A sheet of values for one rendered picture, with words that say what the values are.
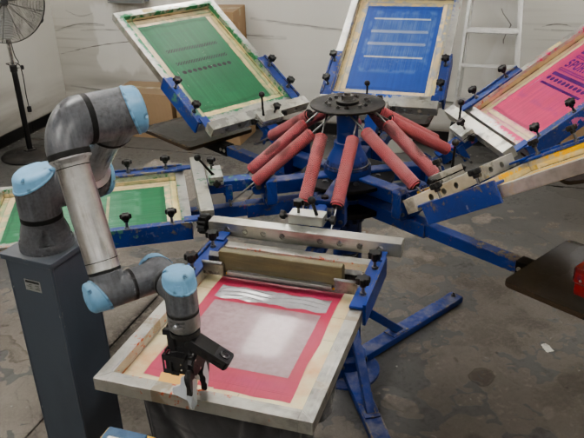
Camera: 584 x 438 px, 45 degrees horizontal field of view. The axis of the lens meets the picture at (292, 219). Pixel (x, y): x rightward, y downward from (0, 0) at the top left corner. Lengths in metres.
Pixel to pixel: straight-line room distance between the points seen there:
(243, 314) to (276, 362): 0.26
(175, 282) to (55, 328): 0.66
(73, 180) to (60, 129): 0.11
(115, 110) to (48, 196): 0.45
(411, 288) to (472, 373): 0.79
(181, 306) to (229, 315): 0.53
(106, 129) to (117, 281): 0.34
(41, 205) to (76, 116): 0.45
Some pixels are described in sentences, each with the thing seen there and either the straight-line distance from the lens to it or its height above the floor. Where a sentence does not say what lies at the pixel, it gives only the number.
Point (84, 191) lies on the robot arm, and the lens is 1.62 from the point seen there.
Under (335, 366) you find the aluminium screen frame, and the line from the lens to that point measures 1.84.
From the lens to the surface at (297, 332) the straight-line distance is 2.02.
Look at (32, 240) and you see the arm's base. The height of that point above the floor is 1.25.
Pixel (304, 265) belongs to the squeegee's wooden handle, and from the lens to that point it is 2.16.
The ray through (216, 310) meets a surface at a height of 0.96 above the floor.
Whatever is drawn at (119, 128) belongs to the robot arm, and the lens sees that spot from 1.66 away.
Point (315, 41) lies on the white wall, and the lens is 6.32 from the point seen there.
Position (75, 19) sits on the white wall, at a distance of 7.36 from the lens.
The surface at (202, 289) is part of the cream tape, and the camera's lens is 2.25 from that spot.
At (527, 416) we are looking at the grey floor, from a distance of 3.31.
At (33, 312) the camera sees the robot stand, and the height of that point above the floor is 1.01.
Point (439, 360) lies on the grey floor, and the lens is 3.54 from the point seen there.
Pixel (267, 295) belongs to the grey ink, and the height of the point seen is 0.96.
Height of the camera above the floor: 2.11
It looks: 26 degrees down
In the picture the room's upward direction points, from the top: 2 degrees counter-clockwise
